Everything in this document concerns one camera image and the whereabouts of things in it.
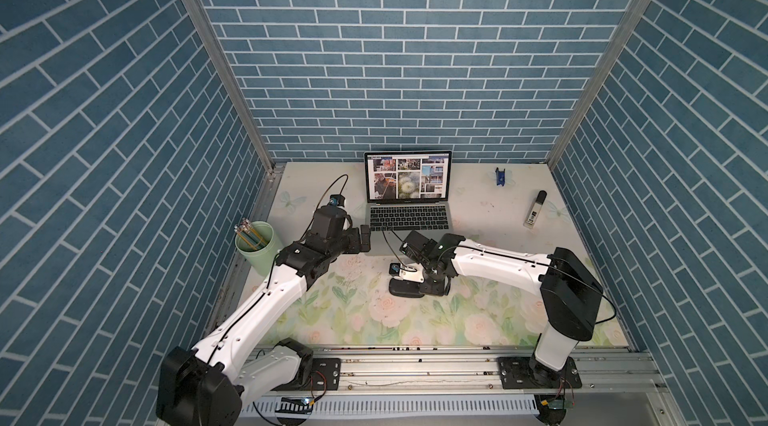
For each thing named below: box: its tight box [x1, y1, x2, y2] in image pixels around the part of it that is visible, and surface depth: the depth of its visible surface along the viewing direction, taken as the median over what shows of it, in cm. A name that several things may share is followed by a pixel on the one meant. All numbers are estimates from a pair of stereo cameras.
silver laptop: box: [364, 150, 454, 256], surface depth 104 cm
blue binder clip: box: [495, 167, 506, 187], surface depth 118 cm
